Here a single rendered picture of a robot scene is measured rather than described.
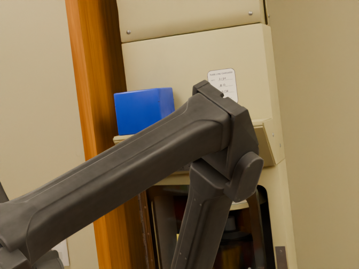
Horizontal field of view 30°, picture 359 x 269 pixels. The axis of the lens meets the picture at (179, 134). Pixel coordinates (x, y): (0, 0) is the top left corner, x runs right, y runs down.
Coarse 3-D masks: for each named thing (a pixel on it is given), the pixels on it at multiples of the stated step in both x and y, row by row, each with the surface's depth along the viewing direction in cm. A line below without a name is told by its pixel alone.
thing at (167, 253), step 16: (160, 192) 146; (176, 192) 143; (256, 192) 131; (160, 208) 147; (176, 208) 144; (240, 208) 134; (256, 208) 131; (160, 224) 147; (176, 224) 144; (240, 224) 134; (256, 224) 132; (160, 240) 148; (176, 240) 145; (224, 240) 137; (240, 240) 135; (256, 240) 132; (160, 256) 148; (224, 256) 138; (240, 256) 135; (256, 256) 133
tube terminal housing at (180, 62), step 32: (224, 32) 143; (256, 32) 141; (128, 64) 150; (160, 64) 147; (192, 64) 145; (224, 64) 143; (256, 64) 141; (256, 96) 142; (288, 192) 152; (288, 224) 147; (288, 256) 143
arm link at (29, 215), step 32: (192, 96) 82; (160, 128) 78; (192, 128) 78; (224, 128) 80; (96, 160) 74; (128, 160) 74; (160, 160) 76; (192, 160) 80; (224, 160) 86; (32, 192) 70; (64, 192) 70; (96, 192) 71; (128, 192) 75; (0, 224) 66; (32, 224) 67; (64, 224) 70; (0, 256) 65; (32, 256) 68
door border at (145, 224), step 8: (144, 192) 149; (144, 200) 149; (144, 208) 150; (144, 216) 150; (144, 224) 150; (144, 232) 150; (144, 248) 151; (152, 248) 150; (264, 248) 132; (152, 256) 150; (152, 264) 150
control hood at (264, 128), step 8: (256, 120) 137; (264, 120) 133; (272, 120) 141; (256, 128) 131; (264, 128) 131; (272, 128) 140; (120, 136) 139; (128, 136) 139; (256, 136) 133; (264, 136) 132; (272, 136) 139; (264, 144) 134; (272, 144) 138; (264, 152) 136; (272, 152) 137; (264, 160) 138; (272, 160) 138
